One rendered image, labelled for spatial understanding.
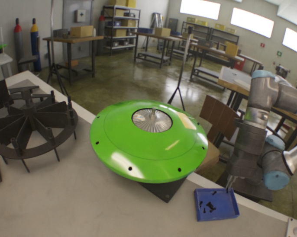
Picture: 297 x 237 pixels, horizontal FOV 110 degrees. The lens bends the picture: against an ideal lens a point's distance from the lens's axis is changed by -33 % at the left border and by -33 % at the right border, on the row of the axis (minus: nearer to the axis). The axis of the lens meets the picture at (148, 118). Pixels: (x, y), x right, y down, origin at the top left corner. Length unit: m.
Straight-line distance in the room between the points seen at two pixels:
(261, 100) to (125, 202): 0.42
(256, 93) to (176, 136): 0.21
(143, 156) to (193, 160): 0.11
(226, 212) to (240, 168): 0.16
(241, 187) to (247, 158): 0.30
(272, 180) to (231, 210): 0.16
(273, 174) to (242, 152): 0.19
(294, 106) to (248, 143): 0.15
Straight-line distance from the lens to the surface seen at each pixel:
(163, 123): 0.38
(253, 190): 0.71
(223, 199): 0.52
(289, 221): 0.67
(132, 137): 0.33
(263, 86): 0.39
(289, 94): 0.41
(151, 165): 0.30
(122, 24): 6.61
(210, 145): 1.14
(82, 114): 0.72
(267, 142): 0.64
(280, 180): 0.55
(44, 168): 0.54
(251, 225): 0.54
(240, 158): 0.39
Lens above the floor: 1.31
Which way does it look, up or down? 35 degrees down
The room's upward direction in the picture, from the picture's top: 9 degrees clockwise
